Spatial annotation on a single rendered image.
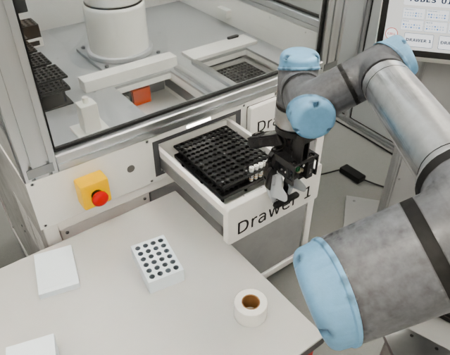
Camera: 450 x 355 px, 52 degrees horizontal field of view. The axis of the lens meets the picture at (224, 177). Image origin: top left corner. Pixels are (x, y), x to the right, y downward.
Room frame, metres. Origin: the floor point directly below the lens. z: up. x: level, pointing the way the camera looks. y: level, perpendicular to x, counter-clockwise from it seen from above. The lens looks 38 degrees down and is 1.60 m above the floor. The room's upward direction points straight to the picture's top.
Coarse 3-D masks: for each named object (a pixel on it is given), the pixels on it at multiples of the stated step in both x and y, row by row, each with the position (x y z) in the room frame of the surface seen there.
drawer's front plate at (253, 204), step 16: (256, 192) 0.80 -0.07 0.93; (304, 192) 0.89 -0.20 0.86; (224, 208) 0.76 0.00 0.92; (240, 208) 0.76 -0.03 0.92; (256, 208) 0.79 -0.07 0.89; (272, 208) 0.82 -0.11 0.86; (288, 208) 0.85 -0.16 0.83; (224, 224) 0.75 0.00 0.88; (240, 224) 0.77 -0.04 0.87; (256, 224) 0.79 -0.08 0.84; (224, 240) 0.75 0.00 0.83
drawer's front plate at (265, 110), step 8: (256, 104) 1.21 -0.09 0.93; (264, 104) 1.21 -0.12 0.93; (272, 104) 1.23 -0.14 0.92; (248, 112) 1.19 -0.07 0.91; (256, 112) 1.19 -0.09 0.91; (264, 112) 1.21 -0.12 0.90; (272, 112) 1.23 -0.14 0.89; (248, 120) 1.19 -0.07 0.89; (256, 120) 1.19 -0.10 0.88; (272, 120) 1.23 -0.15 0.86; (248, 128) 1.19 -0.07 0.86; (256, 128) 1.19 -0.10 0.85; (264, 128) 1.21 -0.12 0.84; (272, 128) 1.23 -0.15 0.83
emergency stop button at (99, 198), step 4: (96, 192) 0.84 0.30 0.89; (100, 192) 0.84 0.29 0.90; (104, 192) 0.85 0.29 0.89; (96, 196) 0.84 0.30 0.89; (100, 196) 0.84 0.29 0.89; (104, 196) 0.84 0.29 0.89; (92, 200) 0.83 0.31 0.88; (96, 200) 0.83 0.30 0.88; (100, 200) 0.84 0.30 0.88; (104, 200) 0.84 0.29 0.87; (96, 204) 0.83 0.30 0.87; (100, 204) 0.83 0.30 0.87
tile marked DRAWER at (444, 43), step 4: (440, 36) 1.50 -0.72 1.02; (444, 36) 1.50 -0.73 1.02; (448, 36) 1.50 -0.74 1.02; (440, 40) 1.50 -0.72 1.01; (444, 40) 1.49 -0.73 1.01; (448, 40) 1.49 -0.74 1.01; (440, 44) 1.49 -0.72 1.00; (444, 44) 1.48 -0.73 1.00; (448, 44) 1.48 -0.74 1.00; (440, 48) 1.48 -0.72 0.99; (444, 48) 1.48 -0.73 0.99; (448, 48) 1.47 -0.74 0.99
